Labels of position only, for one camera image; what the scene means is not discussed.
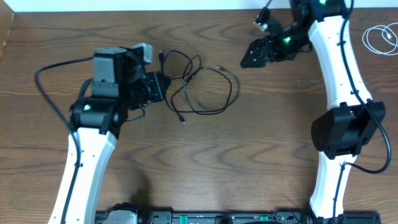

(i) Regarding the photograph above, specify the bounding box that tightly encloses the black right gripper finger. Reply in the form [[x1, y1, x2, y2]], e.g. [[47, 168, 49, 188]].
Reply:
[[248, 39, 264, 54], [240, 51, 264, 68]]

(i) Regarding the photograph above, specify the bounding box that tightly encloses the white USB cable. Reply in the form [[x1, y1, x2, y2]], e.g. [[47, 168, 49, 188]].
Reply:
[[361, 22, 398, 57]]

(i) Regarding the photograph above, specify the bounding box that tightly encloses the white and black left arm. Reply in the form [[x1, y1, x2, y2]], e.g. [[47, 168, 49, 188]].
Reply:
[[49, 43, 170, 223]]

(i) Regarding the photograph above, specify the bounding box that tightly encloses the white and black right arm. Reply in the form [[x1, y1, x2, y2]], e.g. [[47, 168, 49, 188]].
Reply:
[[240, 0, 386, 223]]

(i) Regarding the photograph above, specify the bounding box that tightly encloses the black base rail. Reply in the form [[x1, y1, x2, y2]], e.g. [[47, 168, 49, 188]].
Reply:
[[94, 202, 382, 224]]

